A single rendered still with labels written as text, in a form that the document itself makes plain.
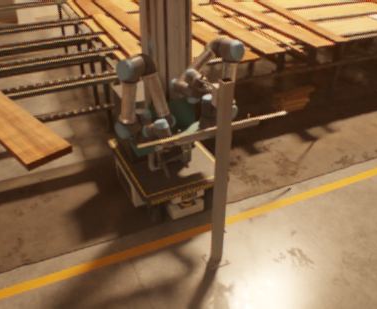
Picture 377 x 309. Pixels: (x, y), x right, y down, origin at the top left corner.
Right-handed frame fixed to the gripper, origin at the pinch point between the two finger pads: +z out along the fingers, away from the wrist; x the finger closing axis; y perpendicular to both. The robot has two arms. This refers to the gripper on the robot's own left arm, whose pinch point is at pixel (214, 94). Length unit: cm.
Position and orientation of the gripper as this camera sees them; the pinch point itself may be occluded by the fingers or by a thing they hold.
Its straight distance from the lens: 217.0
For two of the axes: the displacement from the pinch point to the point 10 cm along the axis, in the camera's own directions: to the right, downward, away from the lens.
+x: 8.0, 2.0, 5.7
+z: 4.1, 5.1, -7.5
